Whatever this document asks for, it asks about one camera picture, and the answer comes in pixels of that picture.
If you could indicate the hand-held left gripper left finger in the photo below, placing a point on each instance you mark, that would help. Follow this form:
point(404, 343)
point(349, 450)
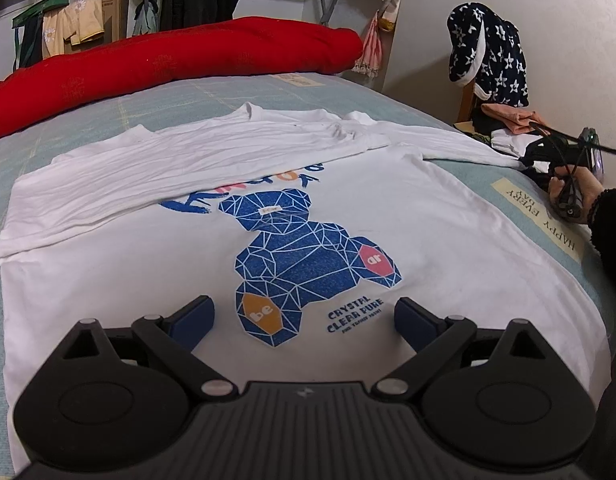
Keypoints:
point(193, 320)

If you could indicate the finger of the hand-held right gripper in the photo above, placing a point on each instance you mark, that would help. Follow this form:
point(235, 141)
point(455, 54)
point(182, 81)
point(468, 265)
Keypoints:
point(532, 161)

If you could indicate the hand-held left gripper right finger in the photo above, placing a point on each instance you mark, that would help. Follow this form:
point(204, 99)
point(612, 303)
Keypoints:
point(418, 325)

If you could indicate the white printed long-sleeve shirt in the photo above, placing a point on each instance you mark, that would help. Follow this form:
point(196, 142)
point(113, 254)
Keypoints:
point(138, 240)

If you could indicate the white folded clothes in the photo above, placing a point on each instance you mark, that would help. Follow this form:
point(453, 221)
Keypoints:
point(508, 140)

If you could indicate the person's right hand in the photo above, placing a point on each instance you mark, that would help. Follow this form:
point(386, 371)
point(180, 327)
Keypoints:
point(585, 195)

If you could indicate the pink cloth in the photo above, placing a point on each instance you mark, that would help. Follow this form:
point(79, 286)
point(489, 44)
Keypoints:
point(510, 117)

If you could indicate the wooden chair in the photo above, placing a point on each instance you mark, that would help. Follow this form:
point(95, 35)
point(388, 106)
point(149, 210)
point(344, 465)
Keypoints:
point(468, 102)

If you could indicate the navy star-print garment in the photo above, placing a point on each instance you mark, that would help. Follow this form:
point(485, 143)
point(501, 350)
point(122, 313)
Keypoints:
point(503, 55)

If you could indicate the rolled red quilt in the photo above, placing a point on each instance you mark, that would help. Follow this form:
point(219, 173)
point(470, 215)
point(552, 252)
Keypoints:
point(163, 60)

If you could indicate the pale green hanging garment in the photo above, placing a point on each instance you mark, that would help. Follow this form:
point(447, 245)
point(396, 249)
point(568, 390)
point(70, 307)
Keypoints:
point(145, 20)

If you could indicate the yellow flower-print garment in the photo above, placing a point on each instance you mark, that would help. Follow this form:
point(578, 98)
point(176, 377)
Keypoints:
point(73, 25)

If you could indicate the green folding rack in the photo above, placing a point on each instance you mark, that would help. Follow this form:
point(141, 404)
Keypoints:
point(28, 30)

